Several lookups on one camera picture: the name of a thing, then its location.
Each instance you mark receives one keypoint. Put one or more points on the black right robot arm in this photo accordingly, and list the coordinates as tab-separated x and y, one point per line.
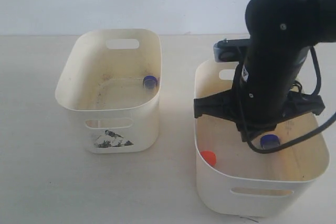
281	32

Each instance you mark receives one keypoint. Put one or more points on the blue-capped clear tube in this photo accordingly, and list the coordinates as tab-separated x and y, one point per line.
150	82
269	141

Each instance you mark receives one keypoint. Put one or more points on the cream plastic bin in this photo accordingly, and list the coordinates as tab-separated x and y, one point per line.
245	183
100	90

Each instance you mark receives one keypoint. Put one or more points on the red-capped clear tube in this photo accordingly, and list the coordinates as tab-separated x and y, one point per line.
209	157

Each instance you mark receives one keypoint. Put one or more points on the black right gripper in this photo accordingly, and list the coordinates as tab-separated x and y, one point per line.
224	105

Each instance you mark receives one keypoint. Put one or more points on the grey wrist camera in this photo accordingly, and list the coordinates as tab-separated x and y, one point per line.
231	50

